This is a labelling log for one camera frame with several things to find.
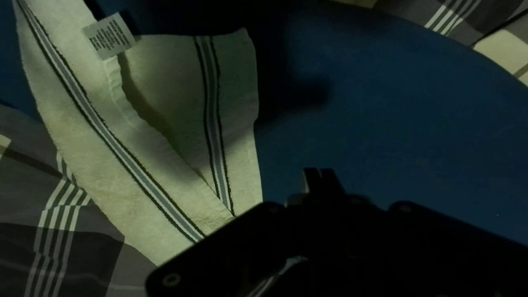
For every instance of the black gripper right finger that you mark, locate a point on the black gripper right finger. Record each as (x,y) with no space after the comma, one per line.
(440,248)

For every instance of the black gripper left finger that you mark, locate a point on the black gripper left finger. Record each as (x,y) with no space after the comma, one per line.
(265,236)

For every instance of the cream striped towel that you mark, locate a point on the cream striped towel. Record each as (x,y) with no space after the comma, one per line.
(84,137)

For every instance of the blue mat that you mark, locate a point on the blue mat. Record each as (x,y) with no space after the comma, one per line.
(414,137)

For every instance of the plaid comforter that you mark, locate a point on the plaid comforter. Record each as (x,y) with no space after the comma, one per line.
(34,220)

